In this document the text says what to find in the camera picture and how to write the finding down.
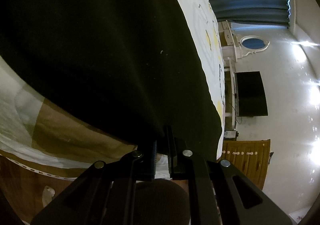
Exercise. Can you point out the patterned white bed sheet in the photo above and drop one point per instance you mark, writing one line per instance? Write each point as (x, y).
(50, 127)

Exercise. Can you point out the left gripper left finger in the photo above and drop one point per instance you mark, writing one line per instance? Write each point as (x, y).
(104, 193)

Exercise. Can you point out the black flat television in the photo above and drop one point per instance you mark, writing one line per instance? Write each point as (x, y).
(250, 94)

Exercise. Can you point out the white tv console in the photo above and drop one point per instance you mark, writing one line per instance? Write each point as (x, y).
(231, 110)

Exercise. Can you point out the wooden cabinet door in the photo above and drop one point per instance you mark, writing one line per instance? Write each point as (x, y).
(251, 157)

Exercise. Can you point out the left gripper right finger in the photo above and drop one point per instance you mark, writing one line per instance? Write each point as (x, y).
(219, 193)

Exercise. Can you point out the white dressing table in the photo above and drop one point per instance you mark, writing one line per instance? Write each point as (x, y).
(229, 43)

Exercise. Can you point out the black pants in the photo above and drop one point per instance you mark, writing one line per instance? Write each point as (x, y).
(105, 52)

